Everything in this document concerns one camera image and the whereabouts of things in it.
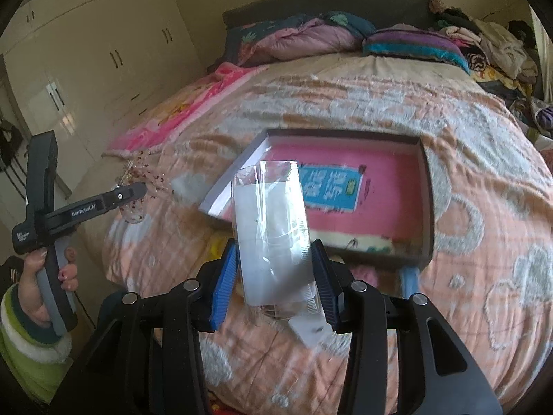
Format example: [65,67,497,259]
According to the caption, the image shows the shallow cardboard box pink liner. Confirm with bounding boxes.
[200,128,435,270]

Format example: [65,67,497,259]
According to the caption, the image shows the left hand painted nails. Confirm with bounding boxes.
[18,246,79,328]

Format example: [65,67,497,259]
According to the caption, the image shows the dark upholstered headboard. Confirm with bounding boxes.
[222,0,434,29]

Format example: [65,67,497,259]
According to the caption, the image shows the pink cartoon blanket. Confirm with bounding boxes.
[104,62,266,158]

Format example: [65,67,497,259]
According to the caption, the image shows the purple teal striped pillow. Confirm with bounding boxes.
[362,25,470,74]

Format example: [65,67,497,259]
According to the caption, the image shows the clear bag white earring card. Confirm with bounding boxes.
[232,161,331,349]

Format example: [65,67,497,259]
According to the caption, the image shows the pile of clothes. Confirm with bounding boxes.
[428,0,552,153]

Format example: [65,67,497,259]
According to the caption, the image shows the peach white patterned quilt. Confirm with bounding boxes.
[101,58,552,410]

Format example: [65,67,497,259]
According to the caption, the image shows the beige bed sheet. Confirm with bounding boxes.
[68,50,472,208]

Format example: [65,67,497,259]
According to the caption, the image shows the cream wardrobe with handles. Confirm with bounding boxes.
[1,0,203,193]

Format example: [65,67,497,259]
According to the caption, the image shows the green white striped sleeve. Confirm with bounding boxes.
[1,284,72,405]

